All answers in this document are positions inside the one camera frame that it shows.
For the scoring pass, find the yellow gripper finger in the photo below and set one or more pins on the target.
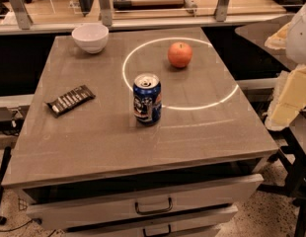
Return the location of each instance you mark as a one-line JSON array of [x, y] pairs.
[[289, 97], [278, 40]]

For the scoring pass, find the red orange apple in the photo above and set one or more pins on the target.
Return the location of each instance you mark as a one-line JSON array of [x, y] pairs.
[[179, 54]]

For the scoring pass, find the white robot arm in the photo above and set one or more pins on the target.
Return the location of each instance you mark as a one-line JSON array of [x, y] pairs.
[[295, 49]]

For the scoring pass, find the black chair base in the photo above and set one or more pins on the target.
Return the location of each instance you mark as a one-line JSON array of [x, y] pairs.
[[292, 155]]

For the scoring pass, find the blue soda can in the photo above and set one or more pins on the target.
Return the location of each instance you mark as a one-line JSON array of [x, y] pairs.
[[147, 98]]

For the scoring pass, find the lower white drawer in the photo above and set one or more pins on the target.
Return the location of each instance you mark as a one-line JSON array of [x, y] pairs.
[[201, 223]]

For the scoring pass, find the white drawer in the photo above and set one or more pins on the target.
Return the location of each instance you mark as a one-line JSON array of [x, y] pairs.
[[81, 212], [201, 223]]

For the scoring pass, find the grey drawer cabinet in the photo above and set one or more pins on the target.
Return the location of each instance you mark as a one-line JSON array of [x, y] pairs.
[[207, 130]]

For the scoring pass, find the white ceramic bowl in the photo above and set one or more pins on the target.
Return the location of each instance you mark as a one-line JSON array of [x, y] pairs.
[[91, 37]]

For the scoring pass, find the dark chocolate bar wrapper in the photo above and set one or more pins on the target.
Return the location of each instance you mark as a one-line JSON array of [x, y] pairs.
[[71, 100]]

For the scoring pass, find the upper white drawer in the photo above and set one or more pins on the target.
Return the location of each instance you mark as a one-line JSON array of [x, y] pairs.
[[81, 212]]

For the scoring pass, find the black stand left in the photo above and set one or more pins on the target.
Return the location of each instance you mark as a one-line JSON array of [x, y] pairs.
[[3, 168]]

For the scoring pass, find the black lower drawer handle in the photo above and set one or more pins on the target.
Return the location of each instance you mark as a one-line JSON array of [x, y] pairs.
[[159, 231]]

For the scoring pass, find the black drawer handle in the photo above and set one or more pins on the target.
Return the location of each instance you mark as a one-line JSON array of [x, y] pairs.
[[153, 207], [159, 231]]

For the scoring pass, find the black upper drawer handle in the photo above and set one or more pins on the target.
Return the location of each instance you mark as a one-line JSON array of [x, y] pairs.
[[153, 207]]

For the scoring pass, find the metal railing frame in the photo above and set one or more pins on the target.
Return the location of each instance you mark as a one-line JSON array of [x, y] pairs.
[[61, 16]]

